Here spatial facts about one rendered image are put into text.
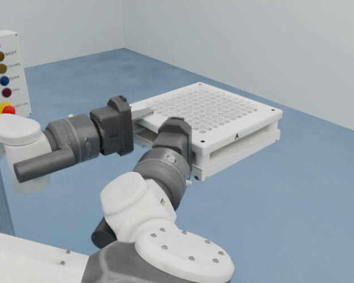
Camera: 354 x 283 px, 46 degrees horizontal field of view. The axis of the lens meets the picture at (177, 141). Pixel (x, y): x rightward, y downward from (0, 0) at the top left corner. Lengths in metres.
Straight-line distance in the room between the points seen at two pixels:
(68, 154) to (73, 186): 1.91
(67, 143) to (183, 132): 0.20
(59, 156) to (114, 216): 0.25
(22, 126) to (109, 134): 0.16
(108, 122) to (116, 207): 0.31
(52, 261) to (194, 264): 0.09
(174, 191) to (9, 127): 0.31
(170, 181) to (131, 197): 0.12
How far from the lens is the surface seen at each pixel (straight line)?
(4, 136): 0.74
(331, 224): 2.42
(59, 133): 0.75
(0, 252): 0.29
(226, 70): 4.20
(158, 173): 0.60
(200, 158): 0.75
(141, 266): 0.29
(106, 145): 0.80
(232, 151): 0.82
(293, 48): 3.66
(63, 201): 2.52
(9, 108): 1.30
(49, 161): 0.72
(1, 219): 1.55
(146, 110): 0.85
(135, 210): 0.49
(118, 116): 0.79
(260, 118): 0.86
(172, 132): 0.70
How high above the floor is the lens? 1.43
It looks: 28 degrees down
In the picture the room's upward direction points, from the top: straight up
